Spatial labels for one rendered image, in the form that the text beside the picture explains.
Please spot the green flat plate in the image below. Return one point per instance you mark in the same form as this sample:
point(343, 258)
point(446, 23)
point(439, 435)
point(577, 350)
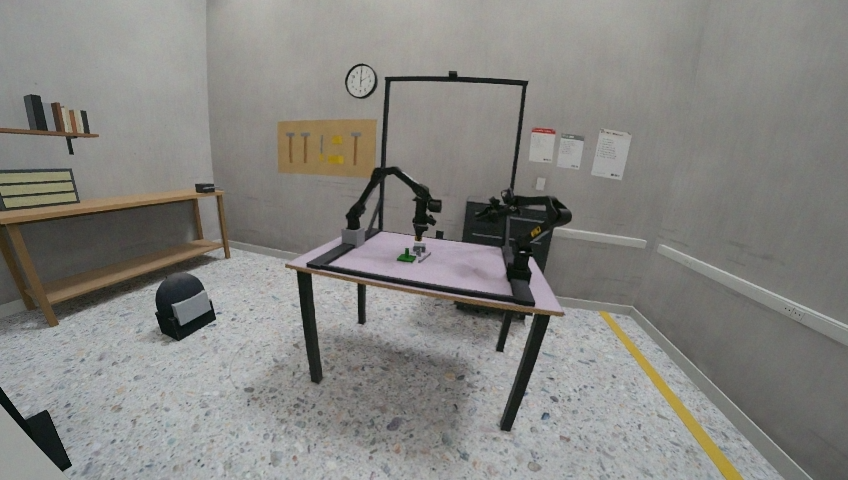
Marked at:
point(406, 257)

